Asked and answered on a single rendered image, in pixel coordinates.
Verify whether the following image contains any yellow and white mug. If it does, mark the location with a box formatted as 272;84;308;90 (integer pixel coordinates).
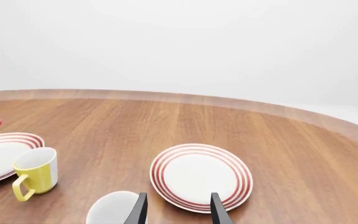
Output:
11;146;58;203

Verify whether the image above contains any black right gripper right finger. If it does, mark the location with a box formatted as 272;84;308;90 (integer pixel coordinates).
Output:
210;192;235;224

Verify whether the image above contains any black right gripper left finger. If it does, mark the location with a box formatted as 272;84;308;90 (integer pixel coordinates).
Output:
123;192;148;224

